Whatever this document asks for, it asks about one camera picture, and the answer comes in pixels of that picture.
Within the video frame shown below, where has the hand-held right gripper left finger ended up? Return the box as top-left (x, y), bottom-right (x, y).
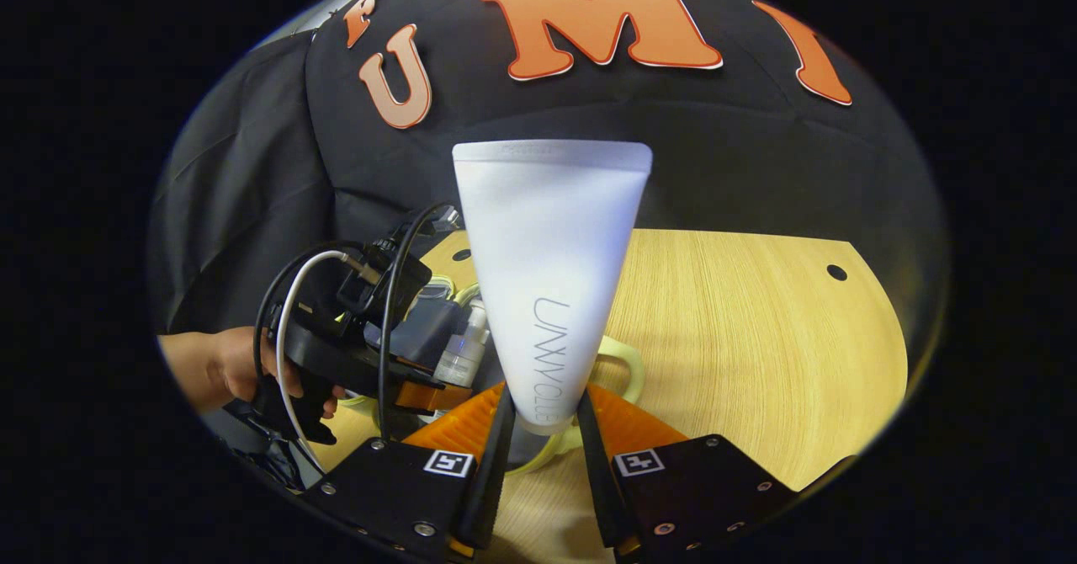
top-left (299, 381), bottom-right (517, 561)

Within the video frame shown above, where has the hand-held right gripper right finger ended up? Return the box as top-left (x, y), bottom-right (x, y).
top-left (576, 383), bottom-right (800, 562)

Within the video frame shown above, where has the white pump bottle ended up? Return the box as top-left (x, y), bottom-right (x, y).
top-left (432, 297), bottom-right (491, 390)

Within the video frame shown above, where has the white cream tube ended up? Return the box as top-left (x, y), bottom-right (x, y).
top-left (452, 139), bottom-right (654, 449)

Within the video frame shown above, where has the white cable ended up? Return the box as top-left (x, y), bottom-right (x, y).
top-left (275, 250), bottom-right (384, 474)

